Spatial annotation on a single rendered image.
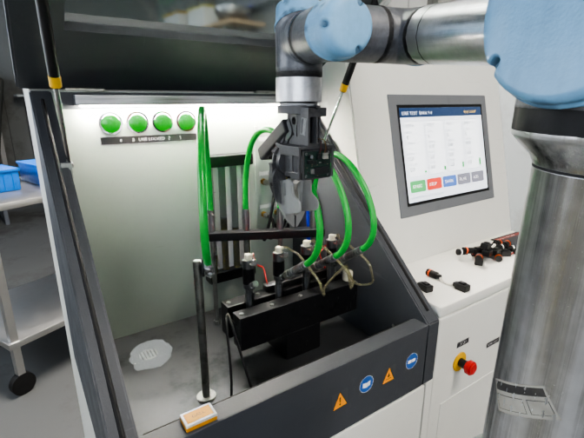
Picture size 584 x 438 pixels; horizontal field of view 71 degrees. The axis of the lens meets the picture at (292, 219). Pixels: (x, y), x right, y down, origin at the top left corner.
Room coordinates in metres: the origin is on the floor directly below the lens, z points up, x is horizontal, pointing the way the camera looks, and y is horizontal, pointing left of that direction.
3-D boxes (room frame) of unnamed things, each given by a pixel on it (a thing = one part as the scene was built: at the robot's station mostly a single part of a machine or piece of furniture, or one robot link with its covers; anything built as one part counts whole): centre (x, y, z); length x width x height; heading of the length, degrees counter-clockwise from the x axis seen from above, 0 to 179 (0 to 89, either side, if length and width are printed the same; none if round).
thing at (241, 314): (0.91, 0.00, 0.91); 0.34 x 0.10 x 0.15; 124
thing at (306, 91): (0.70, -0.01, 1.44); 0.08 x 0.08 x 0.05
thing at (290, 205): (0.68, 0.00, 1.26); 0.06 x 0.03 x 0.09; 34
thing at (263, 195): (1.20, 0.04, 1.20); 0.13 x 0.03 x 0.31; 124
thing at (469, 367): (0.86, -0.43, 0.80); 0.05 x 0.04 x 0.05; 124
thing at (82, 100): (1.06, 0.25, 1.43); 0.54 x 0.03 x 0.02; 124
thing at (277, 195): (0.70, 0.02, 1.30); 0.05 x 0.02 x 0.09; 124
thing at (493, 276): (1.11, -0.57, 0.96); 0.70 x 0.22 x 0.03; 124
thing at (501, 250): (1.13, -0.59, 1.01); 0.23 x 0.11 x 0.06; 124
